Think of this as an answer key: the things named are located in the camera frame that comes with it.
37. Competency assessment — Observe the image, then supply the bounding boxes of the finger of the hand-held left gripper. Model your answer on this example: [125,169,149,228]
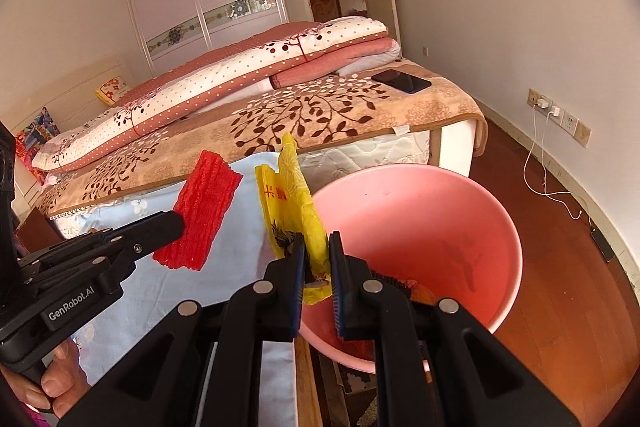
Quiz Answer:
[90,211,187,269]

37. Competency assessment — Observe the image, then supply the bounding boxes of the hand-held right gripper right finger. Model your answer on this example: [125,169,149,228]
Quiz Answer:
[327,231,583,427]

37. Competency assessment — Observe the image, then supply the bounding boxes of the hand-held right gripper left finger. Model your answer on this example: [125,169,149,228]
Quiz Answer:
[57,232,307,427]

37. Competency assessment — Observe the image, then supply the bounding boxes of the yellow plastic bag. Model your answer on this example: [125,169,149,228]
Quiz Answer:
[255,133,333,306]

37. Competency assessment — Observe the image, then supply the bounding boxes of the red foam fruit net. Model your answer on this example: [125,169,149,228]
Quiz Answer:
[152,150,244,271]

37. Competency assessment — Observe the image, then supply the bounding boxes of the wide orange peel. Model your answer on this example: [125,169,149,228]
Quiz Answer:
[407,279,443,306]

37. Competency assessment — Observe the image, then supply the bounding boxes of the pink plastic basin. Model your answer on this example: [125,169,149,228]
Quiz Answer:
[298,163,524,375]

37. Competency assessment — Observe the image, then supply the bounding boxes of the person's left hand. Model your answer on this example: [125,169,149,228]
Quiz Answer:
[0,339,94,419]

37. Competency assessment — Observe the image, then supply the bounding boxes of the light blue floral sheet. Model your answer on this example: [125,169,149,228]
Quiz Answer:
[47,152,301,427]

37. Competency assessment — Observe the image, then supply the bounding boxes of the brown nightstand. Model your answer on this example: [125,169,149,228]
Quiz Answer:
[14,207,63,253]

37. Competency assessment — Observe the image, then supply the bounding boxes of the white bed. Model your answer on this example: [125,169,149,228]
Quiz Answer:
[295,127,473,180]

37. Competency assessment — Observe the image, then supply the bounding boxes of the colourful patterned pillow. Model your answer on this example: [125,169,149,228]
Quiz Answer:
[15,107,61,185]

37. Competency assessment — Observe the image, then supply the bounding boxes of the yellow patterned pillow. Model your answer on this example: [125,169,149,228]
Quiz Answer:
[95,77,132,106]

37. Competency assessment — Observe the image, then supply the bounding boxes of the dotted tree print quilt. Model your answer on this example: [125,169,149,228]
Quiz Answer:
[32,18,390,172]

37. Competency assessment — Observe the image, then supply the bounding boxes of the black smartphone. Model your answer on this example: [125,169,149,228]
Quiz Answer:
[371,69,432,94]

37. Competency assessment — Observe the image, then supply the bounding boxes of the pink folded blanket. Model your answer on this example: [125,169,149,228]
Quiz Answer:
[270,38,402,88]

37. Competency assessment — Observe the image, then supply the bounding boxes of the black device on floor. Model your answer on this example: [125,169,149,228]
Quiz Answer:
[590,229,615,262]

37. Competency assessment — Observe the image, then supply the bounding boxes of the white charger plug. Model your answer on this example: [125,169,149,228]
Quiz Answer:
[534,97,562,118]

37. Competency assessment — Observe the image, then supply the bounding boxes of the white charging cable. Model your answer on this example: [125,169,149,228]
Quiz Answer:
[523,107,583,219]

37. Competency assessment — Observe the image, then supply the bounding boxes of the wall socket row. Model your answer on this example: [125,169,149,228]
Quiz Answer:
[528,88,592,148]

